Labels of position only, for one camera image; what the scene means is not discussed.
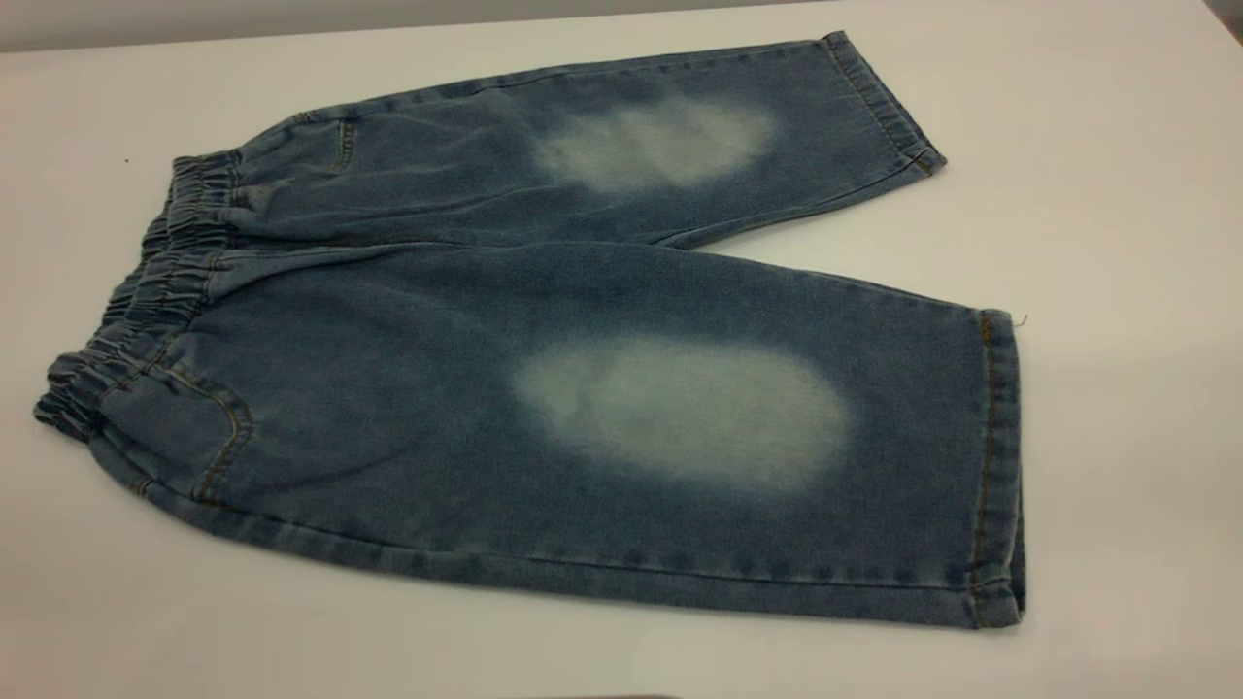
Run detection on blue denim pants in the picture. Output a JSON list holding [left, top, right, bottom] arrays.
[[34, 29, 1028, 630]]

